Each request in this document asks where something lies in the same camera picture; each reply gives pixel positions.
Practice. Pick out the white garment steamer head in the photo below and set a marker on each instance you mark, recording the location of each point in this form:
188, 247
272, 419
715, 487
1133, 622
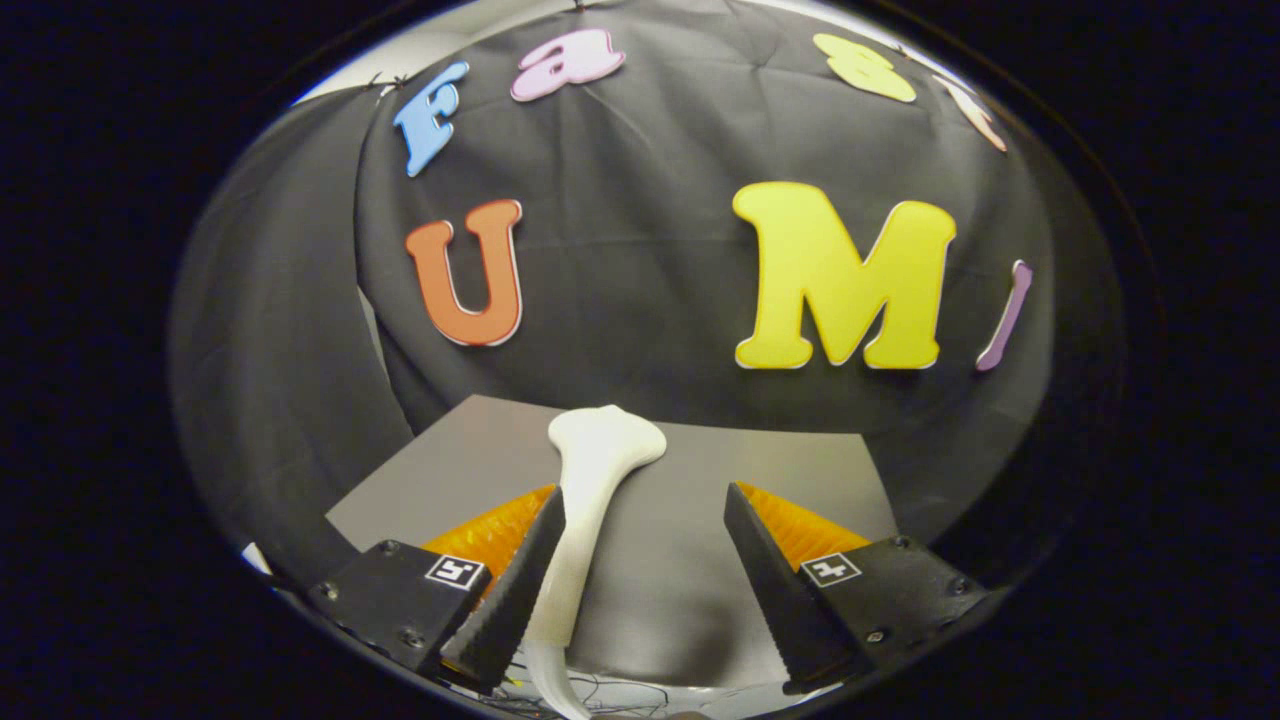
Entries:
605, 440

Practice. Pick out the black backdrop cloth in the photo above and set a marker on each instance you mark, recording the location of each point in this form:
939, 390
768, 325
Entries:
640, 250

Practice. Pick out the grey cabinet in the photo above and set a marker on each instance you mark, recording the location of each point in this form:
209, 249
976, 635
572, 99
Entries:
760, 460

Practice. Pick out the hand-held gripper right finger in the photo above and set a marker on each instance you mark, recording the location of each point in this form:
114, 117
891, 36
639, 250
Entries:
785, 600

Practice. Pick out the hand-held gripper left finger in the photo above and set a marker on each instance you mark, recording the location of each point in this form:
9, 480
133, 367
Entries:
515, 600

